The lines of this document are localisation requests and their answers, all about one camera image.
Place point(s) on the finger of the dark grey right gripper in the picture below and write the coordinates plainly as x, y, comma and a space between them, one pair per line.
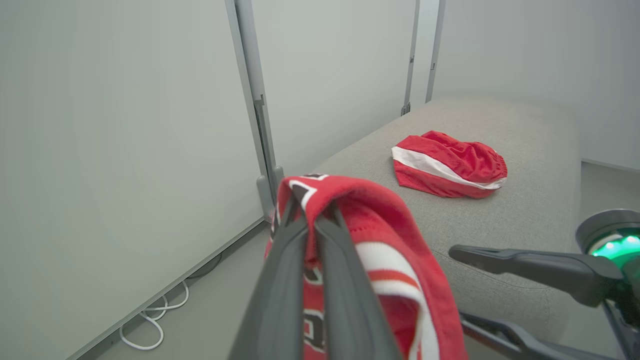
520, 345

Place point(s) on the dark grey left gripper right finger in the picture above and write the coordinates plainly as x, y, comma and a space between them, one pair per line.
350, 300

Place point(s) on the white partition panel grey frame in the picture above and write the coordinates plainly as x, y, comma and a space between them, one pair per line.
330, 75
125, 150
540, 50

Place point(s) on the red basketball jersey black lettering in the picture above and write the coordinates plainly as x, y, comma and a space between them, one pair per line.
385, 220

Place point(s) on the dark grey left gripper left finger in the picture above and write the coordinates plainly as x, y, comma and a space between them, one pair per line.
280, 290

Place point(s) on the red shorts white stripe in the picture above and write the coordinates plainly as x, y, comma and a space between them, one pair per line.
450, 160

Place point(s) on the grey fabric sofa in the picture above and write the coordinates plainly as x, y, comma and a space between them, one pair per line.
525, 210

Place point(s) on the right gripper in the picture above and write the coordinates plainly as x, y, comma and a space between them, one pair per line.
615, 225

